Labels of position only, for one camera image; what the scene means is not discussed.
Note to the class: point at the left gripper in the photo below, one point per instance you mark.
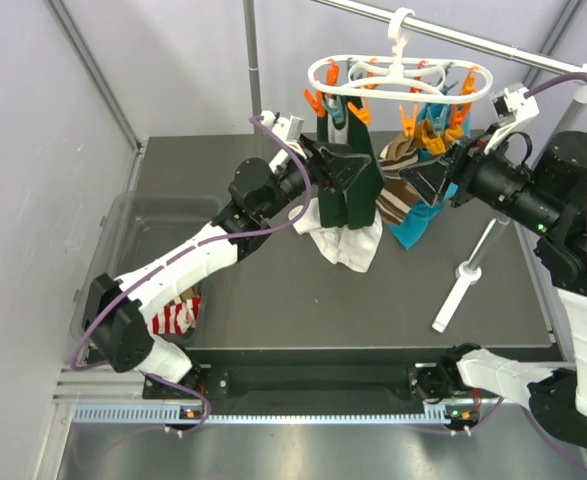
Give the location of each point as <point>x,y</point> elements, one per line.
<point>332,169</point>

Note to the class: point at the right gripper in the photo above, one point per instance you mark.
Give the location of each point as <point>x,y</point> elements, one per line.
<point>428,179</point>

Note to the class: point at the brown white striped sock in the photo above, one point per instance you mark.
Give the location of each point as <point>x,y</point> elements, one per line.
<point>397,198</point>

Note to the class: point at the orange sock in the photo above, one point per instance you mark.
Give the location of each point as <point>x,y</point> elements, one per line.
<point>425,138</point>
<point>453,132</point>

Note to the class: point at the white clip hanger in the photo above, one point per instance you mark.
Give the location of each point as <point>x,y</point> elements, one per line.
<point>396,77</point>

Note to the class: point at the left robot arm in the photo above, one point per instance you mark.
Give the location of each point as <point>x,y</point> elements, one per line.
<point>121,312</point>

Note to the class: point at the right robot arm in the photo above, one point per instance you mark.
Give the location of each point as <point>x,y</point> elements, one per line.
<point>549,200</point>

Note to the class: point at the green white sock pair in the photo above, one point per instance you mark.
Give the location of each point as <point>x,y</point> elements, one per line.
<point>345,227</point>

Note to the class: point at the blue sock pair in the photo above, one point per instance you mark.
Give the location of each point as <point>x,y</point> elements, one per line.
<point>409,232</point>

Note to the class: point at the metal clothes rack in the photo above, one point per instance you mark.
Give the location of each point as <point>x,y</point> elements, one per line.
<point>468,272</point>

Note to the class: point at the clear plastic bin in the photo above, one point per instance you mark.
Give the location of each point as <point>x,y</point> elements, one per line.
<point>138,229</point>

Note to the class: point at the red white striped sock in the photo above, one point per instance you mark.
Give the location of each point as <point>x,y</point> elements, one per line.
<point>176,318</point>

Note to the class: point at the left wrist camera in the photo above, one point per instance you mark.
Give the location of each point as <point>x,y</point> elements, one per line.
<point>288,128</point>

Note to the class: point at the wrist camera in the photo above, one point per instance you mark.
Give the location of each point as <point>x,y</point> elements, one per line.
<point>515,109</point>
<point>288,128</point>

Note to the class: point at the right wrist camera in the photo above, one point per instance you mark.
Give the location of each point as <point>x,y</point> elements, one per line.
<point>515,109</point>

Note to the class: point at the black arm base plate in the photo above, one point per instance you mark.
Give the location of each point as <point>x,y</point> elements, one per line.
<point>222,382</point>

